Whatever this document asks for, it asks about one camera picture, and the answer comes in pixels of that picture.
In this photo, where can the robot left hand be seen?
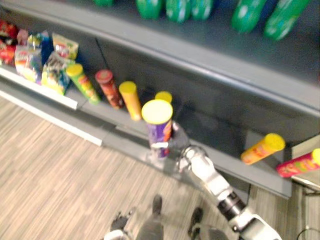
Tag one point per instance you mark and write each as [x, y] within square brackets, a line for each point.
[120, 221]

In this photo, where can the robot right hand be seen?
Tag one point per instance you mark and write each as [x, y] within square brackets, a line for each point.
[179, 139]

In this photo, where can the purple chips can yellow lid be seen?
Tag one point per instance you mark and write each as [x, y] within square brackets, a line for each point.
[158, 125]

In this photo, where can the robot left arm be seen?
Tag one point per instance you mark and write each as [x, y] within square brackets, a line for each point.
[115, 235]

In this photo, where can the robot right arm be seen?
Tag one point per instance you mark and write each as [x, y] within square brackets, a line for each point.
[212, 175]

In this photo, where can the grey metal shelf unit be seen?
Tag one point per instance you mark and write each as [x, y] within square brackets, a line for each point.
[200, 82]

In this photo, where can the orange chips can yellow lid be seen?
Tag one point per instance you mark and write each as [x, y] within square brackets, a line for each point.
[131, 100]

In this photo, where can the orange chips can red print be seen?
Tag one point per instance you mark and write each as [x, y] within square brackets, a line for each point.
[262, 149]

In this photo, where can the dark red chips can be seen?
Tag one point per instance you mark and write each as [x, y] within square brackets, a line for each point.
[110, 90]

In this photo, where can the green chips can yellow lid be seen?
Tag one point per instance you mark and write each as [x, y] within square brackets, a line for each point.
[84, 84]

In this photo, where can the pink chips can yellow lid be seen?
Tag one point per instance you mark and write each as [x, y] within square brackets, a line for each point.
[297, 165]

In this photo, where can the green plastic bottle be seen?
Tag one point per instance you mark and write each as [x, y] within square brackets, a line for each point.
[150, 8]
[103, 2]
[246, 16]
[202, 9]
[178, 10]
[283, 21]

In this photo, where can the yellow green snack bag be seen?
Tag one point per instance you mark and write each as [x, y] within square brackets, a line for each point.
[56, 73]

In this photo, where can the light green snack bag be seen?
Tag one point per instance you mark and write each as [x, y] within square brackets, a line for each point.
[65, 47]

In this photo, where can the blue snack bag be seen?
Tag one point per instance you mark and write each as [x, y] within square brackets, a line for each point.
[46, 47]

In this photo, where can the rainbow print snack bag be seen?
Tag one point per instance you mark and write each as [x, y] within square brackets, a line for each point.
[28, 63]

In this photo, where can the pink snack bag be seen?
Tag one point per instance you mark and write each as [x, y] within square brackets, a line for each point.
[22, 37]

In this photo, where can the red snack bag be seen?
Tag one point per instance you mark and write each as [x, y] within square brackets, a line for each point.
[7, 31]
[6, 53]

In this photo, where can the white shelf price rail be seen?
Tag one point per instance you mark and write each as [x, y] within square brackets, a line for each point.
[37, 87]

